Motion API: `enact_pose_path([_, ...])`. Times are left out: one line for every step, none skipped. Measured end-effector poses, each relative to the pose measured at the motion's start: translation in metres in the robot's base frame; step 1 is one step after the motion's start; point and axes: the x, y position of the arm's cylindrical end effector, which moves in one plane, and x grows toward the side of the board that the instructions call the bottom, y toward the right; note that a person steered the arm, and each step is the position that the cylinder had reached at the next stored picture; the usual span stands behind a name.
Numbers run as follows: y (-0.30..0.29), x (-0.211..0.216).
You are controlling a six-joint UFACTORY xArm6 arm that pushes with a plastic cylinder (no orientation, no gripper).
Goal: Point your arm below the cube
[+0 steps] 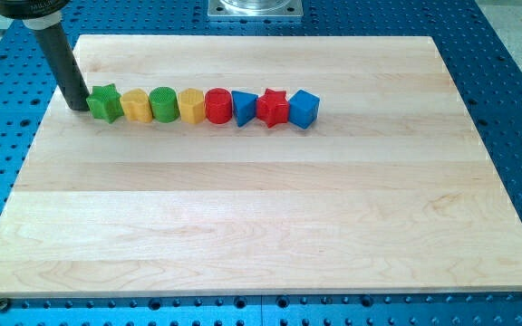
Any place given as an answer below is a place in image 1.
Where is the yellow hexagon block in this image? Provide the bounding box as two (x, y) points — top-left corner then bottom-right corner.
(178, 88), (206, 124)

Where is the red cylinder block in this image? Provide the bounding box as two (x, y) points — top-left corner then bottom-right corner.
(205, 88), (232, 124)

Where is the red star block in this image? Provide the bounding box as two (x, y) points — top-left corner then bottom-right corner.
(256, 89), (290, 128)

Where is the yellow heart block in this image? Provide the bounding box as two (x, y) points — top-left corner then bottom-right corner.
(120, 89), (153, 123)

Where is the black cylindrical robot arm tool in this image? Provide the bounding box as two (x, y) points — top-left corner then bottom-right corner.
(0, 0), (90, 111)

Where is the blue cube block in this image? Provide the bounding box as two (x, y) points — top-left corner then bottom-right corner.
(288, 90), (320, 129)

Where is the green cylinder block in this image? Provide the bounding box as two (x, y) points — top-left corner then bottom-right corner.
(149, 87), (179, 123)

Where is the blue triangle block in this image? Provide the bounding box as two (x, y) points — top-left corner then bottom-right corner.
(231, 91), (258, 127)

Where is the board corner screw left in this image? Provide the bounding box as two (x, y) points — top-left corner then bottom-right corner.
(0, 298), (11, 312)

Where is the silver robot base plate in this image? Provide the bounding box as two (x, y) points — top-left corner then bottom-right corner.
(208, 0), (304, 18)

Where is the green star block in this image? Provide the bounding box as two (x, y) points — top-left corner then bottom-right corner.
(86, 83), (124, 123)

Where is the light wooden board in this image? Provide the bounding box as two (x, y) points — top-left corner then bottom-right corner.
(0, 34), (522, 298)

